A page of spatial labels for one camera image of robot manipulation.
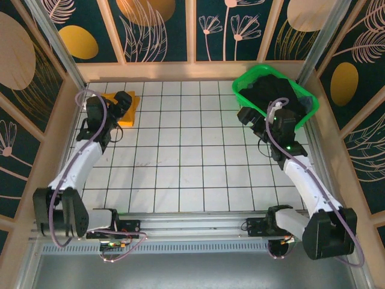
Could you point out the orange t-shirt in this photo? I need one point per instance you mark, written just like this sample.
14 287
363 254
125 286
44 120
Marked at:
136 103

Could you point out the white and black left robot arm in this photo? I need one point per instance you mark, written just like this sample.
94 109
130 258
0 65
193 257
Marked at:
78 165

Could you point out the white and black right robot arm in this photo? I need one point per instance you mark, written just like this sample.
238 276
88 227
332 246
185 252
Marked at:
306 186

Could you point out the blue-grey garment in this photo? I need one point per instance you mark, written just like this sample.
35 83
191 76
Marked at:
306 102

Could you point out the dark clothes pile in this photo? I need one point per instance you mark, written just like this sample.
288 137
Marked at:
270 87

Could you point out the green plastic basket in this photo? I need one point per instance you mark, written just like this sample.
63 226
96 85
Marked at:
252 72

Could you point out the slotted metal grille strip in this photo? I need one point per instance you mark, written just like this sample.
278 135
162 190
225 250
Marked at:
195 247

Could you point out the grey metal sheet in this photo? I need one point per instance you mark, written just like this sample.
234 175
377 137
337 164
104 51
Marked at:
195 271

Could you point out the aluminium frame post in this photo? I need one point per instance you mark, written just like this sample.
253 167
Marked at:
57 45
322 39

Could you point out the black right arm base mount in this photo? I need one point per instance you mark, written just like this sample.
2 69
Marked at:
255 227

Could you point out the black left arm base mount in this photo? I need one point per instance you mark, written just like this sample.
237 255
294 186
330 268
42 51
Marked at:
129 224

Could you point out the aluminium mounting rail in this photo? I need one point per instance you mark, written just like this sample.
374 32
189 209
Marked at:
195 224

